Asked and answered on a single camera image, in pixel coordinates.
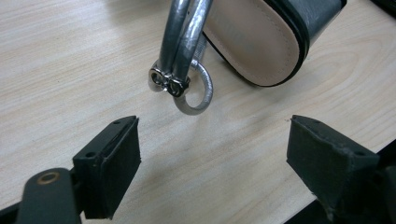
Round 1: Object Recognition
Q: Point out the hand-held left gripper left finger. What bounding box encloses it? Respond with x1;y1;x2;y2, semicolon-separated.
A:
72;115;142;219

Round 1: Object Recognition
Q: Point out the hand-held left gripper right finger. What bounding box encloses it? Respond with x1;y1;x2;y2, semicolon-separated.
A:
286;114;381;216

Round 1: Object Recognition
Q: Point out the silver strap block heel sandal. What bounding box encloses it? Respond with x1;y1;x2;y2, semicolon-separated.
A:
148;0;348;116

